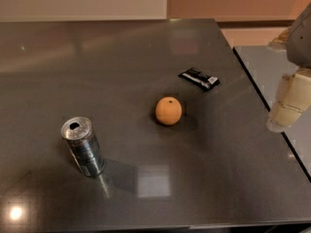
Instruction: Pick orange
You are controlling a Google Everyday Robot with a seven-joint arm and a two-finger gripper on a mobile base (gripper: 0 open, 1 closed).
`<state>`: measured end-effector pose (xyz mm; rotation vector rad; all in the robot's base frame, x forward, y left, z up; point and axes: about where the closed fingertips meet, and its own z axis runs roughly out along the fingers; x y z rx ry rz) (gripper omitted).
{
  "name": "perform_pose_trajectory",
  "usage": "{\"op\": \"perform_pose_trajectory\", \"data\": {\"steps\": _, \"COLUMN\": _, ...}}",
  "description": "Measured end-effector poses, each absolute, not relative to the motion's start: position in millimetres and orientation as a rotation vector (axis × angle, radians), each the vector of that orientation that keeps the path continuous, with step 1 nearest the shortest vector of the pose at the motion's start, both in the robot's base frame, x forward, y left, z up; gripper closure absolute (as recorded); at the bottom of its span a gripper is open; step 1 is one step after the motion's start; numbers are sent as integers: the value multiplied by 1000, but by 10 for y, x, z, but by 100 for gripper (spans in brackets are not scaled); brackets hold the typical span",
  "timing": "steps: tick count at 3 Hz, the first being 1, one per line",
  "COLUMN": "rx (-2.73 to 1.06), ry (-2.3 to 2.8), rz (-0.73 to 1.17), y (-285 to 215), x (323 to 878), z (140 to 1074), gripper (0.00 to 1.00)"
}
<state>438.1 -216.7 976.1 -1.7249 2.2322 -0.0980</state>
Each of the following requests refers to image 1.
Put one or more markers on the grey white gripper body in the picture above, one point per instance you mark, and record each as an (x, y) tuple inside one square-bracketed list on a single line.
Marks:
[(299, 41)]

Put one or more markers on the black snack bar wrapper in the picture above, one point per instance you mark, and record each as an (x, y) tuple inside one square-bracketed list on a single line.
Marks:
[(200, 79)]

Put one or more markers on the silver opened drink can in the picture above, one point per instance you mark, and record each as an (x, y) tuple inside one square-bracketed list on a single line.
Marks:
[(82, 142)]

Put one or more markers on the grey side table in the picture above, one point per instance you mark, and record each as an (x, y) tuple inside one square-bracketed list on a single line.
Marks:
[(269, 71)]

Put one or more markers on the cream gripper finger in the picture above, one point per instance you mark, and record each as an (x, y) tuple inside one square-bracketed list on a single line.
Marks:
[(279, 43), (292, 99)]

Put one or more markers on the orange fruit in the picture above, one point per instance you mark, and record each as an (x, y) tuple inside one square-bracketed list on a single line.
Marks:
[(168, 111)]

